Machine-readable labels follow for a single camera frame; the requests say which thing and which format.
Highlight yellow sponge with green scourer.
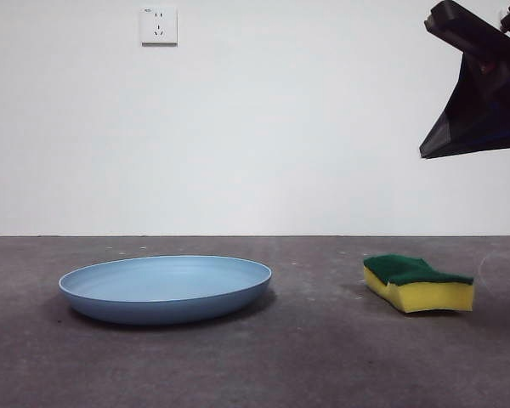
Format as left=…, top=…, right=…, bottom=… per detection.
left=362, top=253, right=475, bottom=315

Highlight blue round plate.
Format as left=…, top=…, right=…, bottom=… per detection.
left=58, top=254, right=274, bottom=326

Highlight white wall socket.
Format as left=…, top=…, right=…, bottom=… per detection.
left=141, top=5, right=179, bottom=47

